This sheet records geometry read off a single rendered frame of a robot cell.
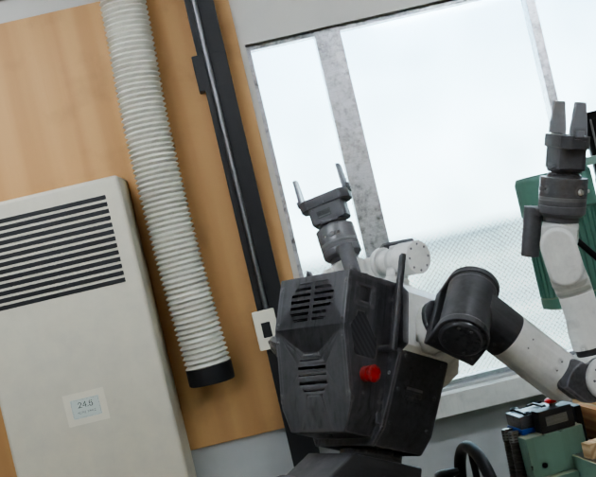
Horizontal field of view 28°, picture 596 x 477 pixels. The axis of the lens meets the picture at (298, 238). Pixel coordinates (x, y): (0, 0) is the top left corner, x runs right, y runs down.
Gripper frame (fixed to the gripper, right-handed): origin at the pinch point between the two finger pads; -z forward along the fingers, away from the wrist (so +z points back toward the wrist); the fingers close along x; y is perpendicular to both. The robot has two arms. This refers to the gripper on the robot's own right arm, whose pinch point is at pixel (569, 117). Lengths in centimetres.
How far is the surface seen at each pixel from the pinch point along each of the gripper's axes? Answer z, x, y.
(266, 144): 17, 189, -35
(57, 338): 78, 157, -101
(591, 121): 2, 53, 25
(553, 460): 74, 26, 12
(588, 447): 69, 19, 17
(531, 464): 75, 26, 7
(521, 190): 18, 50, 9
